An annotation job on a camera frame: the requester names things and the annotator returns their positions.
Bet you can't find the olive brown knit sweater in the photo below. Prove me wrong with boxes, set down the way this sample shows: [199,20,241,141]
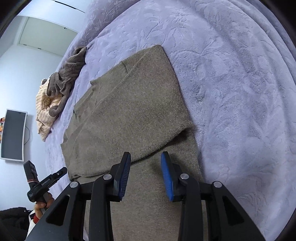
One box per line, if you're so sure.
[61,45,202,240]

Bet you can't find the person's left hand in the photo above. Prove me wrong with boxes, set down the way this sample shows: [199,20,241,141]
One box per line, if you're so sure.
[34,192,55,219]

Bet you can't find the white and red sleeve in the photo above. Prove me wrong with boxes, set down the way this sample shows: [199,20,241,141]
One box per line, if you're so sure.
[27,210,39,236]

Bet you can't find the cream striped garment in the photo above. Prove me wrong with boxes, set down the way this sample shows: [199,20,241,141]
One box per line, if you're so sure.
[36,79,62,142]

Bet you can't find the orange decorations beside television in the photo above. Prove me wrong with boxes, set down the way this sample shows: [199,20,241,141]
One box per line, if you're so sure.
[0,118,5,142]

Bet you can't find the grey-brown fleece garment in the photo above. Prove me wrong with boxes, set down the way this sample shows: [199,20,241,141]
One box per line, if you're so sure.
[47,46,87,117]

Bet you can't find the lavender embossed bed blanket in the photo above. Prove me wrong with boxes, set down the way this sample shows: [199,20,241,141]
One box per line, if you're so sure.
[45,1,295,240]

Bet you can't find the white wardrobe doors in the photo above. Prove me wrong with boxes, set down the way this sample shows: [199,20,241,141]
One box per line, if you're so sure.
[18,0,91,56]

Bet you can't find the wall mounted television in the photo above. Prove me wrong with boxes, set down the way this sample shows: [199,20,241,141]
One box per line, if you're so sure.
[1,109,28,162]

